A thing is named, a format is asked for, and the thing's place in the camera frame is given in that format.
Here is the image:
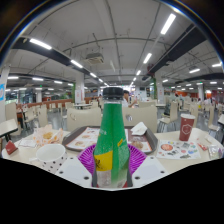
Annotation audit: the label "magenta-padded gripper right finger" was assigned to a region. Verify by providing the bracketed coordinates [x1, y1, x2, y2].
[126, 144, 169, 189]

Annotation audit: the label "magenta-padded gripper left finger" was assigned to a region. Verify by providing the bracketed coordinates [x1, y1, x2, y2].
[54, 143, 98, 190]

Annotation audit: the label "green drink bottle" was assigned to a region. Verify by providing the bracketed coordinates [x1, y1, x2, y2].
[92, 86, 131, 189]

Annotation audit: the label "white polka-dot mug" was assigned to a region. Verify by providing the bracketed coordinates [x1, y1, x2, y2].
[29, 143, 68, 175]

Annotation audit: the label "dark food tray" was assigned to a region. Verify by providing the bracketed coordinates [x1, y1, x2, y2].
[61, 125, 159, 155]

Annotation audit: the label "printed paper flyer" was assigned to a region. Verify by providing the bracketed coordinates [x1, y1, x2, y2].
[155, 139, 202, 160]

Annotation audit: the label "white napkin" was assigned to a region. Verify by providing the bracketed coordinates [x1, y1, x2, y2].
[130, 121, 148, 137]

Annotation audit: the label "white paper receipt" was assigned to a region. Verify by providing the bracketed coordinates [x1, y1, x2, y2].
[18, 138, 37, 148]

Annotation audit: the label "beige dining chairs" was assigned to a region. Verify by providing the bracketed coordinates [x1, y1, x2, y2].
[4, 96, 224, 133]

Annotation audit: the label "red paper cup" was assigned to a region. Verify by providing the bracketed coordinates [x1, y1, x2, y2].
[178, 113, 196, 142]

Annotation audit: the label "small red packet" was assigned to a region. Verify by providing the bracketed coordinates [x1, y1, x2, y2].
[4, 140, 19, 156]

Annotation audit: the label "clear plastic bag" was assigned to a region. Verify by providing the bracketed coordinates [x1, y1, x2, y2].
[207, 143, 224, 160]

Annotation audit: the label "person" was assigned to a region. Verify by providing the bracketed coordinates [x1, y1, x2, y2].
[122, 89, 138, 108]

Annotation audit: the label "white table with black leg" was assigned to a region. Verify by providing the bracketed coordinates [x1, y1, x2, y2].
[0, 118, 19, 143]

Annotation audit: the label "ceiling air conditioner unit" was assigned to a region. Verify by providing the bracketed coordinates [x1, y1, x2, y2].
[84, 52, 105, 65]

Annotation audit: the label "ceiling light strips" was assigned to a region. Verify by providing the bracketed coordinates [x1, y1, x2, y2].
[7, 13, 223, 93]

